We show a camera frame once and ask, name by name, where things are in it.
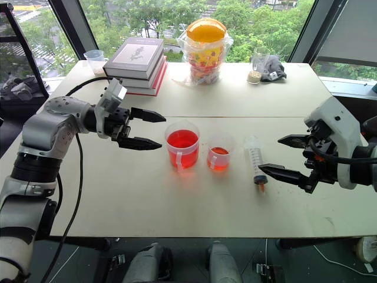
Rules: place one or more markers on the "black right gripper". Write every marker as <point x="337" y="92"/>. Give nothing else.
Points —
<point x="319" y="159"/>

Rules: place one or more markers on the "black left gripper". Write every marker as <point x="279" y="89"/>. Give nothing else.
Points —
<point x="119" y="123"/>

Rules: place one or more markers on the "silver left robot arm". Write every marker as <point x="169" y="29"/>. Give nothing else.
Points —
<point x="44" y="129"/>

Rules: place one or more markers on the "clear plastic syringe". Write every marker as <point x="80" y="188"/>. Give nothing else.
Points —
<point x="255" y="159"/>

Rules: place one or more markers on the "large beaker red liquid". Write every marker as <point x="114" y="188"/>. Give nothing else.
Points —
<point x="182" y="147"/>

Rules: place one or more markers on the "small beaker red liquid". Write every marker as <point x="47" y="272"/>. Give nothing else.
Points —
<point x="218" y="156"/>

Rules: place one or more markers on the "clear measuring cup with grains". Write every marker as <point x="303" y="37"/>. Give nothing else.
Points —
<point x="95" y="60"/>

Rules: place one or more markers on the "glass jar with grains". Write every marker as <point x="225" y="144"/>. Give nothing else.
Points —
<point x="257" y="66"/>

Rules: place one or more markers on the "red book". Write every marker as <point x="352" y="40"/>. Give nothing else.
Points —
<point x="153" y="85"/>

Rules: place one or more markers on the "white middle book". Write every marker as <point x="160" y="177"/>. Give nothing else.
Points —
<point x="147" y="78"/>

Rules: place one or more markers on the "grey hardcover book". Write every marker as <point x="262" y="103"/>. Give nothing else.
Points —
<point x="134" y="59"/>

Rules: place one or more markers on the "dark grey cloth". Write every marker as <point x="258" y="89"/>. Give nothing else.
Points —
<point x="274" y="70"/>

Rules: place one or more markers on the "candy jar with orange lid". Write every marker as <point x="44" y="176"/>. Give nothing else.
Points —
<point x="206" y="50"/>

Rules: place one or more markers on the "white round floor object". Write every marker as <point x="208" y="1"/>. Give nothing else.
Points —
<point x="366" y="249"/>

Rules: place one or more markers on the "grey robot right leg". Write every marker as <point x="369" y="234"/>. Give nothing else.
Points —
<point x="224" y="262"/>

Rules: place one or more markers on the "grey robot leg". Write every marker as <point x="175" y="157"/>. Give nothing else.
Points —
<point x="224" y="262"/>
<point x="147" y="262"/>

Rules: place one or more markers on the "grey gloves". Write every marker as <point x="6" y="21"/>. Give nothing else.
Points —
<point x="19" y="87"/>

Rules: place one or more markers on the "grey robot left leg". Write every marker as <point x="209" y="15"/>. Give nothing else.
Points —
<point x="147" y="262"/>

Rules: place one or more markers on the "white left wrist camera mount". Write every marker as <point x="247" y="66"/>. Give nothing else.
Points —
<point x="111" y="97"/>

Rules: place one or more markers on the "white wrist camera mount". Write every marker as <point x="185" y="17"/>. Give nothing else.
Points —
<point x="111" y="97"/>
<point x="338" y="132"/>

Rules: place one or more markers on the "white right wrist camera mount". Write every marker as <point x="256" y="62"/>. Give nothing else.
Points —
<point x="338" y="132"/>

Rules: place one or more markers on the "black metal frame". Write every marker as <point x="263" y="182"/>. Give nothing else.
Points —
<point x="25" y="50"/>

